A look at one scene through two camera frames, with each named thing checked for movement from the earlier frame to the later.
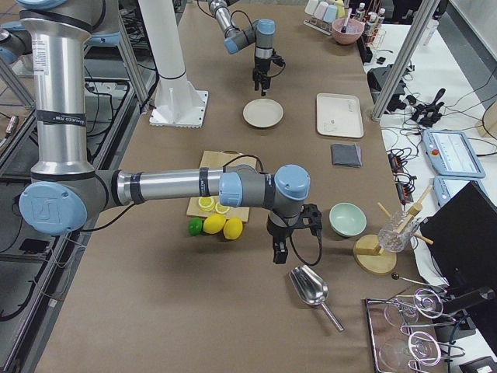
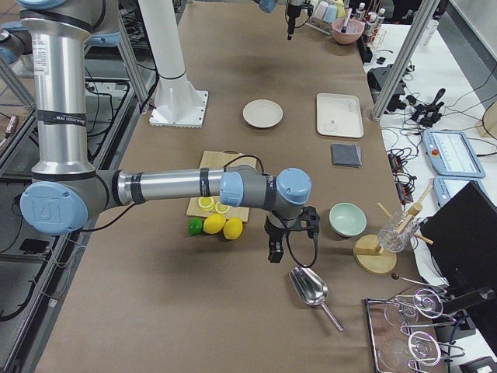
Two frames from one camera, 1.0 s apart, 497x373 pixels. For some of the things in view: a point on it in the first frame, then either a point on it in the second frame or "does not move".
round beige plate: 262,113 does not move
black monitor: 463,233 does not move
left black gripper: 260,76 → 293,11
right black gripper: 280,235 does not move
